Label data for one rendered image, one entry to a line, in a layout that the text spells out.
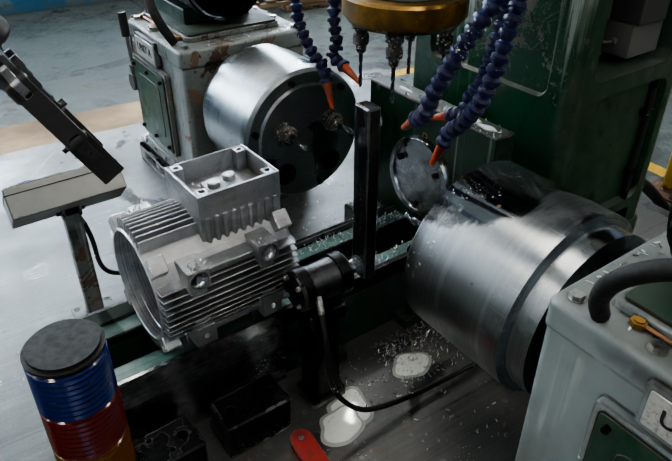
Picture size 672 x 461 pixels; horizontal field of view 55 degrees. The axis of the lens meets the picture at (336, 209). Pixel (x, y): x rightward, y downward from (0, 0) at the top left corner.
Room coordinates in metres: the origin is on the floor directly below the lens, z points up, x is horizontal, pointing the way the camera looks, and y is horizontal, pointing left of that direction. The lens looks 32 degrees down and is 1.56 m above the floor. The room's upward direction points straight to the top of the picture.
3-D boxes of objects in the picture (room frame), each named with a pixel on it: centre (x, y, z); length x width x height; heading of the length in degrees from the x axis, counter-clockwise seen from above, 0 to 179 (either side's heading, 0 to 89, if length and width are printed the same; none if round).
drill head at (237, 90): (1.20, 0.14, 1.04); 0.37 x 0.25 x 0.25; 35
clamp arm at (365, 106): (0.72, -0.04, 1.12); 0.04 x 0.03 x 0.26; 125
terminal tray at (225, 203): (0.76, 0.15, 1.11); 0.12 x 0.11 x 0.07; 127
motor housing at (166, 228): (0.73, 0.18, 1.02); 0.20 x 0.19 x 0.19; 127
